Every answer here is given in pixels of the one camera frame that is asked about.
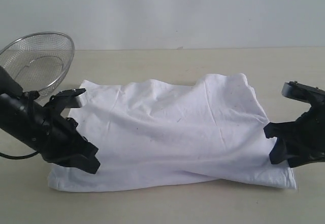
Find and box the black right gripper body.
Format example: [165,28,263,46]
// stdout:
[287,105,324,168]

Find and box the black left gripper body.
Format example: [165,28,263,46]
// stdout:
[41,116,84,163]

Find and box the white t-shirt red lettering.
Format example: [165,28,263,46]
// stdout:
[48,73,297,192]

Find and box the metal wire mesh basket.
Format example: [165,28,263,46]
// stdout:
[1,31,75,101]

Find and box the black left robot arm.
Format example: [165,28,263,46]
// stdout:
[1,68,100,174]

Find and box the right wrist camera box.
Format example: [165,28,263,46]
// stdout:
[281,81,324,106]

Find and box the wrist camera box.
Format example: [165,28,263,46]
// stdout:
[281,81,324,106]
[44,88,88,113]

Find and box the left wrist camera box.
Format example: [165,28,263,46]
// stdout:
[44,88,88,113]

